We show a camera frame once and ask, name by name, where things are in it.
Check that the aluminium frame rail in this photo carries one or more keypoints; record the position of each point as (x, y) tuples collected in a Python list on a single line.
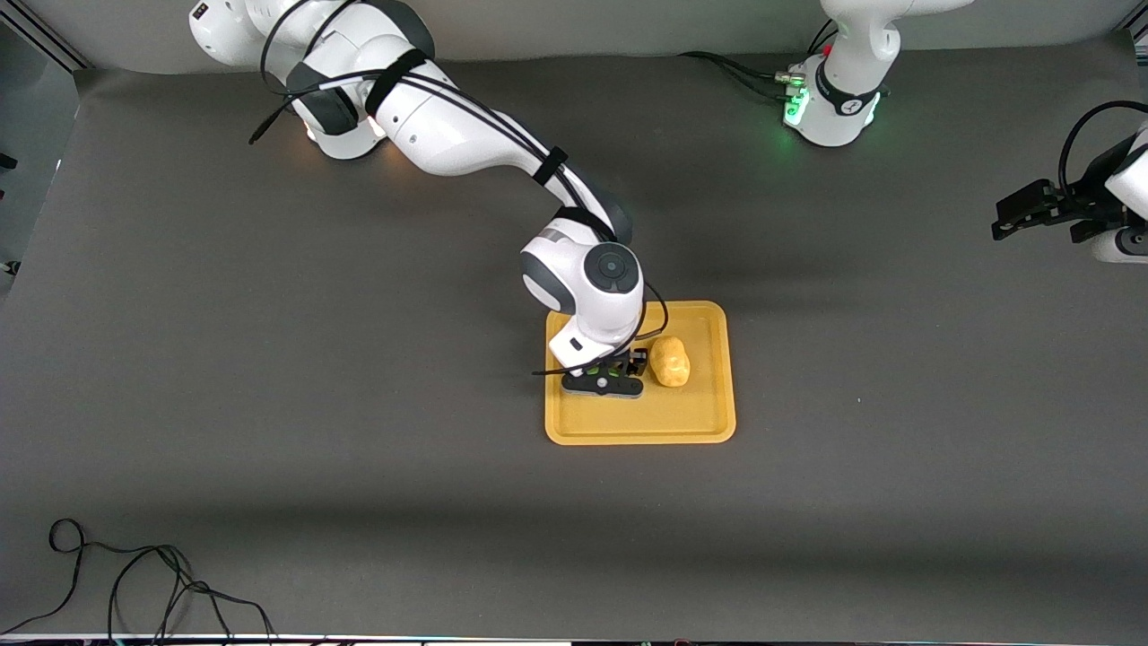
[(1141, 34), (54, 40)]

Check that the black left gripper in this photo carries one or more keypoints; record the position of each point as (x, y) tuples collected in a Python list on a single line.
[(1082, 201)]

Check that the green lime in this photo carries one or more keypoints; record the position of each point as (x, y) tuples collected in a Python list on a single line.
[(619, 368)]

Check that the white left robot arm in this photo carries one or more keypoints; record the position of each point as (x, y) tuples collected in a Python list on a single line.
[(852, 54)]

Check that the yellow brown potato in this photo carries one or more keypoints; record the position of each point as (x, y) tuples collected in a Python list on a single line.
[(671, 361)]

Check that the yellow plastic tray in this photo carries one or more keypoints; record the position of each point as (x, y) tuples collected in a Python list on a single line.
[(691, 417)]

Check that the dark grey table mat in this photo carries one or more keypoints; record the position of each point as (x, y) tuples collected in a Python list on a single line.
[(269, 359)]

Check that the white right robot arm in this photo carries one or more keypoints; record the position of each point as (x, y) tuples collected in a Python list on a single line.
[(448, 126)]

